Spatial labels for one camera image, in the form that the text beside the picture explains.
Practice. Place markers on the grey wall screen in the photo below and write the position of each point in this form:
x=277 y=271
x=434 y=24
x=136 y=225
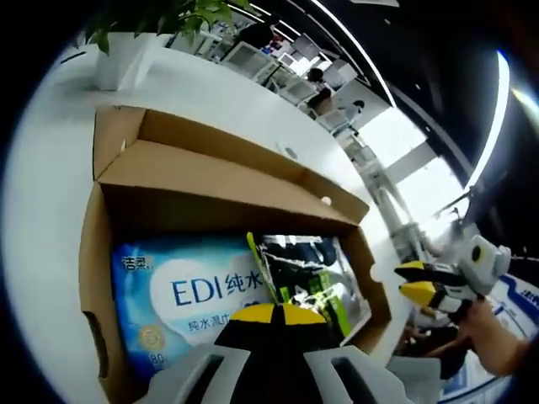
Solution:
x=313 y=47

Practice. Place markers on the green plant in white pot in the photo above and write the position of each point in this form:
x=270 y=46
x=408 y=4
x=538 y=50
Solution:
x=126 y=59

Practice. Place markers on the small white appliance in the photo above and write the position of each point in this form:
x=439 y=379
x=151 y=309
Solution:
x=288 y=60

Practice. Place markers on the blue soft wet wipes pack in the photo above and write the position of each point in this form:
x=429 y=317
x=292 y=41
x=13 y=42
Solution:
x=168 y=294

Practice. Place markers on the ceiling light strip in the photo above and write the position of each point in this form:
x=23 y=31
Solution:
x=358 y=52
x=497 y=105

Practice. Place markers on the person's right hand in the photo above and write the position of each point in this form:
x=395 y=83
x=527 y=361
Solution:
x=480 y=322

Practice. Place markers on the grey round table socket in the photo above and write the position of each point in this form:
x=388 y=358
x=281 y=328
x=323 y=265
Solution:
x=291 y=152

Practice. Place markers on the grey chair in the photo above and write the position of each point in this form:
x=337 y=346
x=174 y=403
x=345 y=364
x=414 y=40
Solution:
x=412 y=368

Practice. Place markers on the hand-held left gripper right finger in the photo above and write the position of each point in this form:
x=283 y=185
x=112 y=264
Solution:
x=307 y=366

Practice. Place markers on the black green foil packet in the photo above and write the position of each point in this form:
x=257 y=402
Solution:
x=320 y=269

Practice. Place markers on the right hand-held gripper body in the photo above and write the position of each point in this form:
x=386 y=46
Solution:
x=484 y=269

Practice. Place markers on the thin black bar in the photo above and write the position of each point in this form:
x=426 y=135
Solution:
x=76 y=56

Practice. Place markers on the brown cardboard shoe box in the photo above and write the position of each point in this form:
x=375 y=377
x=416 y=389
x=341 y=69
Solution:
x=189 y=193

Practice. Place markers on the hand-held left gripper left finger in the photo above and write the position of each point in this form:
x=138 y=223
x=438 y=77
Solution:
x=244 y=362

